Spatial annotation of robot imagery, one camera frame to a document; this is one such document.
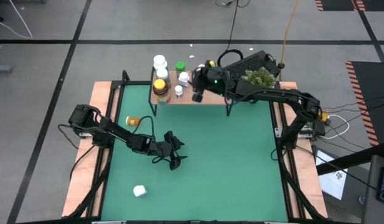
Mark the wooden table side board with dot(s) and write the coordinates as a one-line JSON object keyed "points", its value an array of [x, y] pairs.
{"points": [[312, 186], [81, 189]]}

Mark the grey floor block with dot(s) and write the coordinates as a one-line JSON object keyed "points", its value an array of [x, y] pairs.
{"points": [[2, 68]]}

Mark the white Trader Joe's melatonin bottle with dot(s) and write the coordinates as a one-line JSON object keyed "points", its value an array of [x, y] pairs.
{"points": [[183, 77]]}

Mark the black mat hazard stripe edge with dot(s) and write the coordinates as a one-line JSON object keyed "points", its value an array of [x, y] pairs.
{"points": [[378, 81], [335, 3]]}

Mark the amber fish oil bottle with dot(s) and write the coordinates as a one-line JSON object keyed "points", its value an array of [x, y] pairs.
{"points": [[160, 85]]}

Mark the white screen monitor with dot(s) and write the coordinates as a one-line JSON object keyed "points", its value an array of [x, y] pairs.
{"points": [[331, 183]]}

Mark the yellow plug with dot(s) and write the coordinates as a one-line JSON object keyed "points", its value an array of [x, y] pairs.
{"points": [[324, 116]]}

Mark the small white bottle red label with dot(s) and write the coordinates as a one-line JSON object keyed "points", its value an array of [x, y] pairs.
{"points": [[178, 89]]}

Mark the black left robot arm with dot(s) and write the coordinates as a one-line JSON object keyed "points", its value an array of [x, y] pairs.
{"points": [[117, 133]]}

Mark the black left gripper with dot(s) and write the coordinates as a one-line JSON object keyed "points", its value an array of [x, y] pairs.
{"points": [[160, 150]]}

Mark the white medicine bottle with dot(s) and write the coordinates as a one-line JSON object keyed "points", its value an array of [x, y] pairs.
{"points": [[139, 190]]}

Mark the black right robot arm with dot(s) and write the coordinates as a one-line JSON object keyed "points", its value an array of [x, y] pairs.
{"points": [[272, 95]]}

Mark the yellow tape tag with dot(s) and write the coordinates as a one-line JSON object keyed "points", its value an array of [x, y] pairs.
{"points": [[212, 63]]}

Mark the black computer keyboard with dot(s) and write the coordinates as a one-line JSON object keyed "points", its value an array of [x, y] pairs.
{"points": [[251, 62]]}

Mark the black metal table frame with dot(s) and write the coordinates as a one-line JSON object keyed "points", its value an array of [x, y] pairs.
{"points": [[101, 186]]}

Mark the green capped medicine bottle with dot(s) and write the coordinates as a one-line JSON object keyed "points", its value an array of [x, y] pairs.
{"points": [[180, 66]]}

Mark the orange pill vial white cap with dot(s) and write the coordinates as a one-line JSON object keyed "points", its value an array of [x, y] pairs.
{"points": [[132, 121]]}

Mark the black diagonal beam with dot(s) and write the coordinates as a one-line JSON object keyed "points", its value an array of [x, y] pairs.
{"points": [[350, 160]]}

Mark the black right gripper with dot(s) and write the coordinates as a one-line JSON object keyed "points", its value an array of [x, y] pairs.
{"points": [[212, 81]]}

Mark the white bottle maroon label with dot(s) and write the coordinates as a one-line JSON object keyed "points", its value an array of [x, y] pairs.
{"points": [[160, 60]]}

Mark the wooden shelf black metal legs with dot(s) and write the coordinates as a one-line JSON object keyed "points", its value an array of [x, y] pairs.
{"points": [[187, 100]]}

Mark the green plant in black pot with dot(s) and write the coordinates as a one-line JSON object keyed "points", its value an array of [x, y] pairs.
{"points": [[258, 77]]}

